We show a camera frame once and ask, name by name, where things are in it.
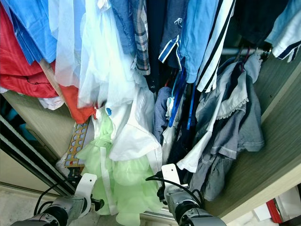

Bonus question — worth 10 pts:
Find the grey dress with lace collar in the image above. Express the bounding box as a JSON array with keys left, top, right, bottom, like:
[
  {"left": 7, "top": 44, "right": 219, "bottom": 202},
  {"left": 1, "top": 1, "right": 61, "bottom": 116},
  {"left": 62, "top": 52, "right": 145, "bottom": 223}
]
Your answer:
[{"left": 188, "top": 53, "right": 266, "bottom": 202}]

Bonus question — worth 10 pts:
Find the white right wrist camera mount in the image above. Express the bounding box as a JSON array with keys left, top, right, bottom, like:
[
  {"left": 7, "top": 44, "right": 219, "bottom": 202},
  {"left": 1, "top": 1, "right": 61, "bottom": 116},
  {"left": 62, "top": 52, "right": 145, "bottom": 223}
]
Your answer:
[{"left": 161, "top": 163, "right": 182, "bottom": 187}]

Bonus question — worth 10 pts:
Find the light green tulle dress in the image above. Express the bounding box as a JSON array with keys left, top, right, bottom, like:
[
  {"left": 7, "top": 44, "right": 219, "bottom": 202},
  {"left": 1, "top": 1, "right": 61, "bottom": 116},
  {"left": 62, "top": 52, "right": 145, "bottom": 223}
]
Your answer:
[{"left": 75, "top": 111, "right": 163, "bottom": 226}]

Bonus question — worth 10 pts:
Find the light blue hanging shirt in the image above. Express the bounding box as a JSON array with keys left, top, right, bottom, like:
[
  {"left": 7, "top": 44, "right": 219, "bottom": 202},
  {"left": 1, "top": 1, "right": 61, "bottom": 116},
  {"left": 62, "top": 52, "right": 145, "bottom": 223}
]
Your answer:
[{"left": 179, "top": 0, "right": 224, "bottom": 85}]

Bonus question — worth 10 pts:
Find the board with coloured dots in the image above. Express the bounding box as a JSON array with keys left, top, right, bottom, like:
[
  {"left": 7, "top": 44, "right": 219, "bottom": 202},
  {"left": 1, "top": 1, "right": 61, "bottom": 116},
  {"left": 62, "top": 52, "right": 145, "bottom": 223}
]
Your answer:
[{"left": 63, "top": 120, "right": 90, "bottom": 170}]

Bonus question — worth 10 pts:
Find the blue polo with striped cuff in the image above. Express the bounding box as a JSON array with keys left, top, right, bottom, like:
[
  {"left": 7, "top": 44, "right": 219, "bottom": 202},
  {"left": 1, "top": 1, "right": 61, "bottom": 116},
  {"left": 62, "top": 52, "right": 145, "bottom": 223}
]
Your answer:
[{"left": 158, "top": 0, "right": 194, "bottom": 65}]

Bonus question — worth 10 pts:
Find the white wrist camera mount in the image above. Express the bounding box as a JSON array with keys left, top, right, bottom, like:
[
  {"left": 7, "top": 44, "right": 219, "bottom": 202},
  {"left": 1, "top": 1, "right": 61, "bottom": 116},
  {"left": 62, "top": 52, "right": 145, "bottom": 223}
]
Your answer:
[
  {"left": 161, "top": 163, "right": 182, "bottom": 187},
  {"left": 75, "top": 173, "right": 98, "bottom": 199}
]

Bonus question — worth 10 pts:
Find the bright blue hanging shirt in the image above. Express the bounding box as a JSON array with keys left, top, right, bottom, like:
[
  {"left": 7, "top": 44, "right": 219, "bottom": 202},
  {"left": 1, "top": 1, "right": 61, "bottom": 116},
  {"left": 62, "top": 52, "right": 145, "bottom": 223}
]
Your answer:
[{"left": 2, "top": 0, "right": 60, "bottom": 65}]

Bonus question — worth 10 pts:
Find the dark sliding door track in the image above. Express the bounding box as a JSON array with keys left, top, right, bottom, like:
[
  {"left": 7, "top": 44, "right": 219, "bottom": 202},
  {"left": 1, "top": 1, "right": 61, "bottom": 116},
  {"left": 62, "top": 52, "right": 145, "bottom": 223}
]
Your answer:
[{"left": 0, "top": 115, "right": 77, "bottom": 196}]

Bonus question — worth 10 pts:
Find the red hanging garment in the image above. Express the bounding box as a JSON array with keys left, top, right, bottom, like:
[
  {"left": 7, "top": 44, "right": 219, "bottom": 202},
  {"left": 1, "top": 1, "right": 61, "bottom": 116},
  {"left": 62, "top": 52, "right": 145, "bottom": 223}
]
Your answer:
[{"left": 0, "top": 4, "right": 60, "bottom": 98}]

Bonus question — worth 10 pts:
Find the small red item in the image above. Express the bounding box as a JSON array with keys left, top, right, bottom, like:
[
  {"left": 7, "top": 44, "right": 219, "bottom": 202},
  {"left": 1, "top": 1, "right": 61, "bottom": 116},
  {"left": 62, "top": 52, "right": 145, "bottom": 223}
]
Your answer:
[{"left": 265, "top": 199, "right": 283, "bottom": 224}]

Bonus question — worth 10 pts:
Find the grey-blue hanging garment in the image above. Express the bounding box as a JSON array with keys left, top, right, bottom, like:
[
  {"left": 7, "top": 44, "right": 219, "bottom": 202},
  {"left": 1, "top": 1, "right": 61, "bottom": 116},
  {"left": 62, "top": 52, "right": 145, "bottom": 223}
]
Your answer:
[{"left": 152, "top": 86, "right": 173, "bottom": 143}]

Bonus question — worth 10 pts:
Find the orange hanging garment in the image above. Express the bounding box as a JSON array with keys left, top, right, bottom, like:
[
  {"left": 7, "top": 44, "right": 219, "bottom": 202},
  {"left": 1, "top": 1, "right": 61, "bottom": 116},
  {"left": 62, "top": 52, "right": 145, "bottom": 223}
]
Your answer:
[{"left": 59, "top": 84, "right": 97, "bottom": 124}]

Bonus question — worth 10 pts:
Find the white shirt with black stripes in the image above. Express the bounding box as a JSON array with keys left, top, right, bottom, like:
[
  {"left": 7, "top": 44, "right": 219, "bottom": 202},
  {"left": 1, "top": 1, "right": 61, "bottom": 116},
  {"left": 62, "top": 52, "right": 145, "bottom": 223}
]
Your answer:
[{"left": 195, "top": 0, "right": 238, "bottom": 94}]

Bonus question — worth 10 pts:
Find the denim blue hanging shirt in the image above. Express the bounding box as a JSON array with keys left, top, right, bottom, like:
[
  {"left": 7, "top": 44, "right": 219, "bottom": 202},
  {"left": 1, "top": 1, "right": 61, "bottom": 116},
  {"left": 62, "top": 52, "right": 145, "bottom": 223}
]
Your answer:
[{"left": 113, "top": 0, "right": 138, "bottom": 58}]

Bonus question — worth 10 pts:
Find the black hanging garment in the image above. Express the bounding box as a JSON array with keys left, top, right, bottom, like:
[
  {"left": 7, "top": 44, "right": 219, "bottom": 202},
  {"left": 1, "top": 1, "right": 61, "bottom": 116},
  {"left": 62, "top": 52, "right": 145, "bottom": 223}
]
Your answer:
[{"left": 230, "top": 0, "right": 290, "bottom": 48}]

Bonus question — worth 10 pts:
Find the white sheer hanging garment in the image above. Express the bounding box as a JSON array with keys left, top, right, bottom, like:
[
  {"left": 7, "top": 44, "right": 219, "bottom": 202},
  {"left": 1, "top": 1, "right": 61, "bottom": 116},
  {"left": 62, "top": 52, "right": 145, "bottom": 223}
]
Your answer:
[{"left": 49, "top": 0, "right": 151, "bottom": 108}]

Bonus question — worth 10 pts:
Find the plaid hanging shirt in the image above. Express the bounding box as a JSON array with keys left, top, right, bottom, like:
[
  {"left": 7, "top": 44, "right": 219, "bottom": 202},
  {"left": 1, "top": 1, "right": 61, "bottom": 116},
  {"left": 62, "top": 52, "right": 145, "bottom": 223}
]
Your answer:
[{"left": 132, "top": 0, "right": 151, "bottom": 76}]

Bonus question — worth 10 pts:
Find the plain white hanging shirt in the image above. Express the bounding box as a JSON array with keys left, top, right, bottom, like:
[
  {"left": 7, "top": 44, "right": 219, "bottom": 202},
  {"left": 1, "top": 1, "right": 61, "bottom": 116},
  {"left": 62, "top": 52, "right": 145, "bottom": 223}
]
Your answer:
[{"left": 108, "top": 87, "right": 163, "bottom": 163}]

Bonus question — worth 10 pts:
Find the metal closet rail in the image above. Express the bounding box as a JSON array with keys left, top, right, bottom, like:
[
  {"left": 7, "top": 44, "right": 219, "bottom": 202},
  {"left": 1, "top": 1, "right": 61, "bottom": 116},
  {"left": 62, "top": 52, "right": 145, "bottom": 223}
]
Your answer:
[{"left": 221, "top": 42, "right": 273, "bottom": 62}]

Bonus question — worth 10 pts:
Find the pale shirt with navy trim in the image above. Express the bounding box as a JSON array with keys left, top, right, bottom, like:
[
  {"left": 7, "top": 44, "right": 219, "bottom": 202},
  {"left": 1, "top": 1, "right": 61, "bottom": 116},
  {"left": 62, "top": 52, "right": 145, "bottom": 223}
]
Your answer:
[{"left": 265, "top": 0, "right": 301, "bottom": 63}]

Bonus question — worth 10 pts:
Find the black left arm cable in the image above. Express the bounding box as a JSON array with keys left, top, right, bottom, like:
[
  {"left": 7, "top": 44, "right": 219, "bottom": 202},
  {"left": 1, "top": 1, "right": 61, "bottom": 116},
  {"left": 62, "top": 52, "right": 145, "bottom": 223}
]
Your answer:
[{"left": 34, "top": 178, "right": 81, "bottom": 220}]

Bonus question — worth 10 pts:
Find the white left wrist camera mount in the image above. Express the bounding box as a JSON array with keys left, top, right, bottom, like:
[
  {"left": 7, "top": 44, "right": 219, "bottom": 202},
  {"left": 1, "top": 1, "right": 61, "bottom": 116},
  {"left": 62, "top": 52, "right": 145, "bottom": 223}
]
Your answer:
[{"left": 75, "top": 173, "right": 98, "bottom": 199}]

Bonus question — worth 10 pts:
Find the dark navy hanging garment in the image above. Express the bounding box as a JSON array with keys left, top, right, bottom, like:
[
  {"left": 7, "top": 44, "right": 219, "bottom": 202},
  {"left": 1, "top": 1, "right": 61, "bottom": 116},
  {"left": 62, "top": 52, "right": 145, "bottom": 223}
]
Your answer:
[{"left": 146, "top": 0, "right": 175, "bottom": 93}]

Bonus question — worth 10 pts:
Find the blue plastic clothes hanger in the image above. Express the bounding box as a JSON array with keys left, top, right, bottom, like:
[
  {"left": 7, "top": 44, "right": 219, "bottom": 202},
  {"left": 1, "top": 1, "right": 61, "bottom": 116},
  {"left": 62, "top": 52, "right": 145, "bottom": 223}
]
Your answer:
[
  {"left": 167, "top": 66, "right": 187, "bottom": 129},
  {"left": 187, "top": 85, "right": 196, "bottom": 131}
]

